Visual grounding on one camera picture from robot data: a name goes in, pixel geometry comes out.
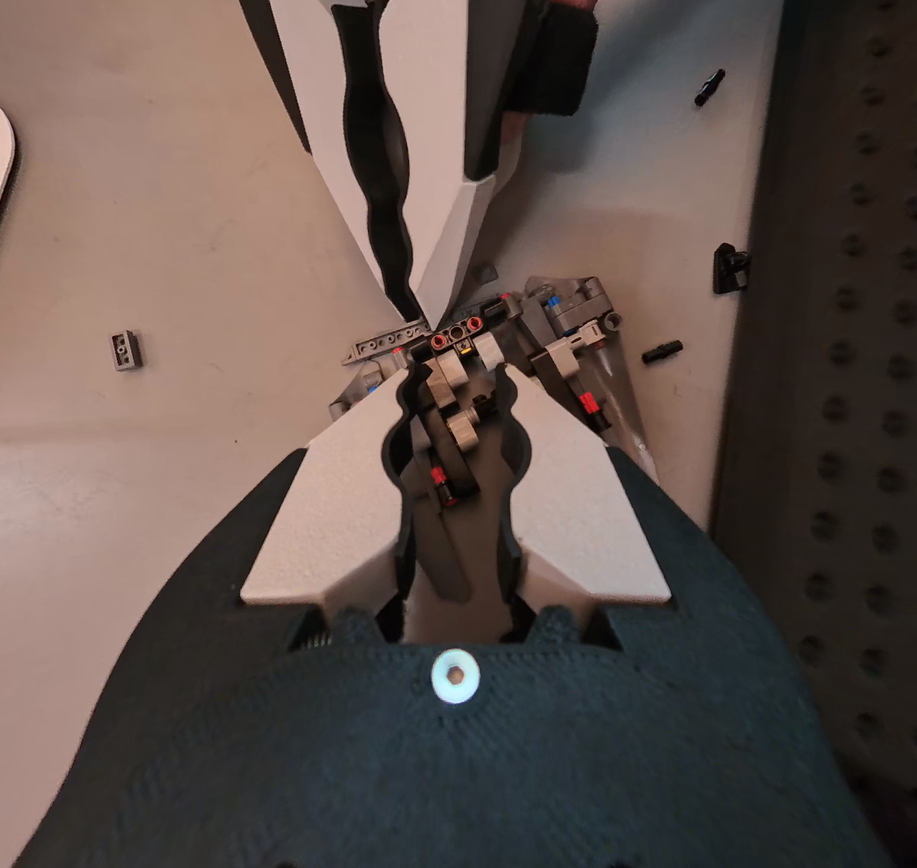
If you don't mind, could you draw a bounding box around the white rounded board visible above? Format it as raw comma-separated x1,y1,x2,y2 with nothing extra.
0,107,18,199

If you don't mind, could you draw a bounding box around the grey lego model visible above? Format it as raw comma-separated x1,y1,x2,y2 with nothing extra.
328,275,660,604

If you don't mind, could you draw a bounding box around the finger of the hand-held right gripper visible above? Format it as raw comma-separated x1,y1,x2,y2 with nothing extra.
378,0,499,328
264,0,431,324

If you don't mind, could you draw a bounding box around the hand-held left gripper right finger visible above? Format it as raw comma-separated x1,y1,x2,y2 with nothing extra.
494,363,674,643

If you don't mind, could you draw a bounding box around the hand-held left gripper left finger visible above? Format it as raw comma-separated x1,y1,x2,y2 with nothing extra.
240,365,431,643

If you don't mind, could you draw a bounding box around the dark perforated panel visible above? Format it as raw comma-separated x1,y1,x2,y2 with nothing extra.
705,0,917,868

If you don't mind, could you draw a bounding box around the black lego clip piece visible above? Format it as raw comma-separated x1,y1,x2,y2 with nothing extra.
712,242,752,294

